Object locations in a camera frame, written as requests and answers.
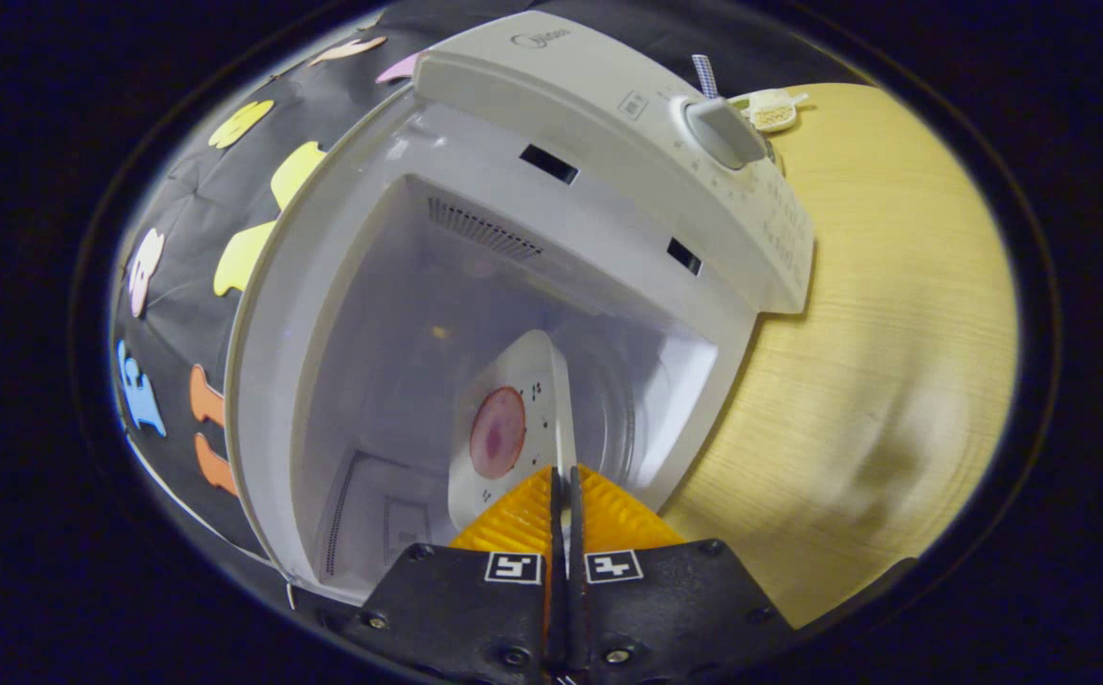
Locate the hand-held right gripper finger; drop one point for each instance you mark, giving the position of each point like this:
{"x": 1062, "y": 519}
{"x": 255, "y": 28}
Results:
{"x": 577, "y": 571}
{"x": 557, "y": 571}

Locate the pink round meat slice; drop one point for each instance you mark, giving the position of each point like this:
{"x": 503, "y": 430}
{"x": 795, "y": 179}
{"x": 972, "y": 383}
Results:
{"x": 497, "y": 433}

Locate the white square plate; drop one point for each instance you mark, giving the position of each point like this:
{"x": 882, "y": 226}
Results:
{"x": 532, "y": 366}

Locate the white microwave oven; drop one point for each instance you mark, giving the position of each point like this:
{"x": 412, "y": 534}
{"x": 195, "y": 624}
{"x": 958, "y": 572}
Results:
{"x": 608, "y": 124}

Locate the white divided spice dish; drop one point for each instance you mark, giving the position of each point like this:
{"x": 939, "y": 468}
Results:
{"x": 772, "y": 112}

